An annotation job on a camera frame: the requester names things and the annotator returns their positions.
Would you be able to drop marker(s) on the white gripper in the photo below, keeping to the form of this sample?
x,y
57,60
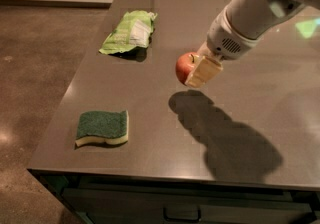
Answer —
x,y
224,39

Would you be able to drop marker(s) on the red apple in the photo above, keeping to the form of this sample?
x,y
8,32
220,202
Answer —
x,y
184,65

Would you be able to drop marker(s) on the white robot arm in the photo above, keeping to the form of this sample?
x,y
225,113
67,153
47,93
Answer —
x,y
261,15

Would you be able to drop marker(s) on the green rice chip bag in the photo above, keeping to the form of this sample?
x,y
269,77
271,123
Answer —
x,y
132,32

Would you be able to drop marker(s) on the green and yellow sponge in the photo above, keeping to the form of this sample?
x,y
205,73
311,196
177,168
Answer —
x,y
101,127

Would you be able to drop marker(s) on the dark cabinet drawer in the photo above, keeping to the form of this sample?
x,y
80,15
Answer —
x,y
124,207

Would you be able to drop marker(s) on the black drawer handle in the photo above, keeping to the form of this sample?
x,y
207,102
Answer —
x,y
182,214

